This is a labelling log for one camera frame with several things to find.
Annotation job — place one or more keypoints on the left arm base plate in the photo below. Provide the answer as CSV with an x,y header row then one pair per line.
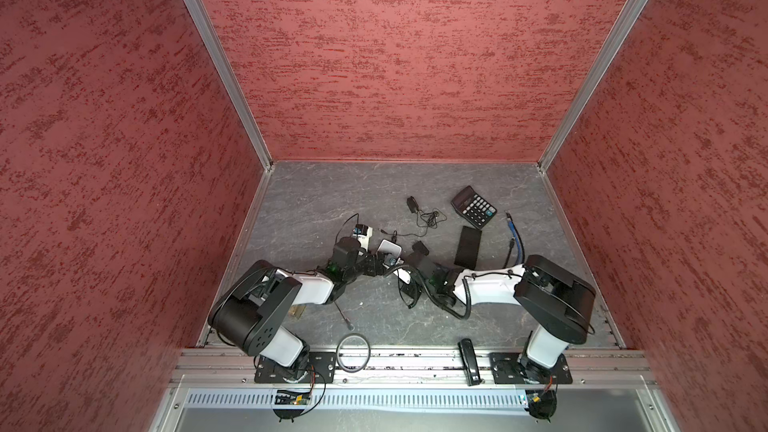
x,y
312,365

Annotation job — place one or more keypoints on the black power adapter with cord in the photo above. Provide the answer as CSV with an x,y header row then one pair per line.
x,y
425,221

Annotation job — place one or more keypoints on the black clip handle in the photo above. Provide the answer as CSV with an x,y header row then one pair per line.
x,y
469,362

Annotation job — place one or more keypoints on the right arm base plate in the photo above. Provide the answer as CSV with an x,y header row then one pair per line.
x,y
518,369

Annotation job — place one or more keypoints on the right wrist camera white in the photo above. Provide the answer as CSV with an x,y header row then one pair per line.
x,y
403,275

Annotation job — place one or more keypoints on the black rectangular box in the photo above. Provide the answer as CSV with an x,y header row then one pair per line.
x,y
467,251

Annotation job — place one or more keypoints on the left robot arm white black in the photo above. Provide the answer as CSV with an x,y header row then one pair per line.
x,y
250,314

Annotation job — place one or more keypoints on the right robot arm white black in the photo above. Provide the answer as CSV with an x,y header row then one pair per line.
x,y
560,302

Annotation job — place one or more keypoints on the black calculator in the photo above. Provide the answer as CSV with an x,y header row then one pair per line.
x,y
473,208

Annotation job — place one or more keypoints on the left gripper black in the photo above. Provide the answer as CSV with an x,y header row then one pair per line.
x,y
372,259

